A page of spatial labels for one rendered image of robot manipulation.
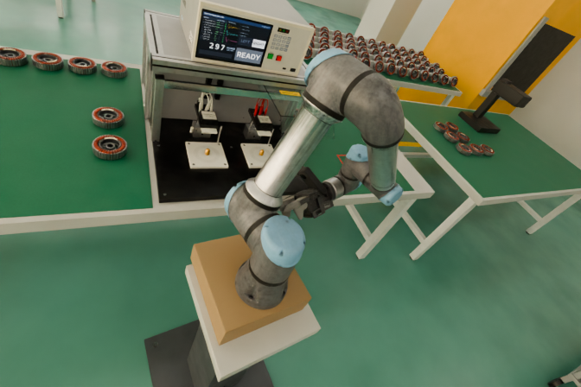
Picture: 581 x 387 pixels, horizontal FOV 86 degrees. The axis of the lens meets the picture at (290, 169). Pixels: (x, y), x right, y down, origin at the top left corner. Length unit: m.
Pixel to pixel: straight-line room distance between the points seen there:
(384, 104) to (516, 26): 3.83
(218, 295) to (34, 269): 1.21
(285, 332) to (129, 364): 0.88
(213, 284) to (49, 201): 0.57
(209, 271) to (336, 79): 0.61
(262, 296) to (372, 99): 0.56
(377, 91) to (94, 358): 1.54
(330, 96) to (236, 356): 0.70
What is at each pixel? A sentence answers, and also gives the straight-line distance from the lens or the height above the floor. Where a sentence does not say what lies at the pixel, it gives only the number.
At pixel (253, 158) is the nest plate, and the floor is 0.78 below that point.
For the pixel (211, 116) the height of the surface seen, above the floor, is 0.92.
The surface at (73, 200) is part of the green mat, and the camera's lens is 1.18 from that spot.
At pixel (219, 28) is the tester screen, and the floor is 1.25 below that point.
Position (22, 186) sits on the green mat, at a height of 0.75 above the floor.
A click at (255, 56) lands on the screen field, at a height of 1.17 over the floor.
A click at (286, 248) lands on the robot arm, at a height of 1.05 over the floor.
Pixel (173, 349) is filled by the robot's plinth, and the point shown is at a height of 0.02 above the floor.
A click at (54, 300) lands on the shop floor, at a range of 1.86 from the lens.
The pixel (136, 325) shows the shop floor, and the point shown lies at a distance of 1.76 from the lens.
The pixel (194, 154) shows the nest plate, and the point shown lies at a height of 0.78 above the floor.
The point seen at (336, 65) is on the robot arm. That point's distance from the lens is 0.71.
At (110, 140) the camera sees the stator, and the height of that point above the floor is 0.78.
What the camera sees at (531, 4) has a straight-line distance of 4.45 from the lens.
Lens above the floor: 1.64
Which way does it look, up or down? 38 degrees down
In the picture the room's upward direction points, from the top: 25 degrees clockwise
